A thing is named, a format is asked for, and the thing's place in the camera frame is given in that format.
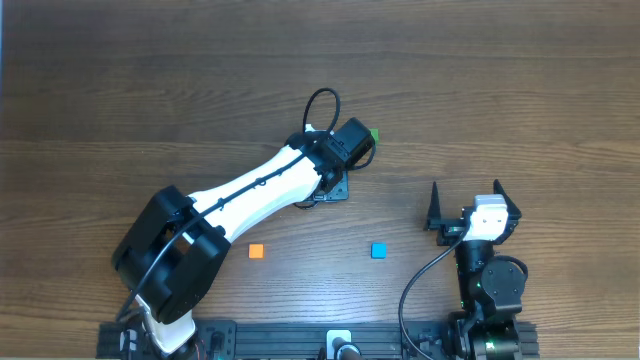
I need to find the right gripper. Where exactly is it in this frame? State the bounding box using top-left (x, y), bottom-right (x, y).
top-left (424, 178), bottom-right (523, 247)

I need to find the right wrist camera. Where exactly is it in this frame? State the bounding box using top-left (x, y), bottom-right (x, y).
top-left (466, 194), bottom-right (510, 243)

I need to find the mounting rail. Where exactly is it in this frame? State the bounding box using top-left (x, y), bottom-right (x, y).
top-left (97, 319), bottom-right (541, 360)

